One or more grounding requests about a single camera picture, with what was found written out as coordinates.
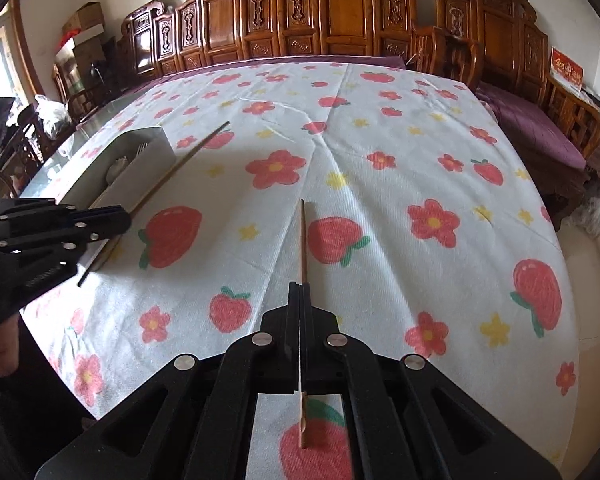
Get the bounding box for dark wooden chopstick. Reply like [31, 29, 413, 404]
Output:
[298, 200, 308, 448]
[76, 120, 230, 287]

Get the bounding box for metal rectangular tray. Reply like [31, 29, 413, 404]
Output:
[54, 124, 179, 273]

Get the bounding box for metal fork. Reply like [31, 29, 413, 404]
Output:
[135, 142, 149, 158]

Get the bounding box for large white plastic spoon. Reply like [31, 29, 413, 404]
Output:
[105, 156, 129, 185]

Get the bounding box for person's left hand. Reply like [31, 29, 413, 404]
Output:
[0, 313, 20, 377]

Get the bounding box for wooden dining chair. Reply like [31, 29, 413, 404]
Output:
[0, 104, 76, 198]

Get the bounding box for strawberry flower tablecloth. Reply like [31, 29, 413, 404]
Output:
[23, 63, 578, 464]

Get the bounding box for stacked cardboard boxes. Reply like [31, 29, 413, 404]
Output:
[54, 1, 117, 101]

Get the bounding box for purple armchair cushion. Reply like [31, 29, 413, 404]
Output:
[476, 82, 586, 170]

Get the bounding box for long carved wooden sofa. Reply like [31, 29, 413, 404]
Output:
[117, 0, 482, 89]

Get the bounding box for carved wooden armchair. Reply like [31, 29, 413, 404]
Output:
[434, 0, 600, 162]

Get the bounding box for red greeting card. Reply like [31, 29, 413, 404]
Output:
[550, 47, 584, 92]

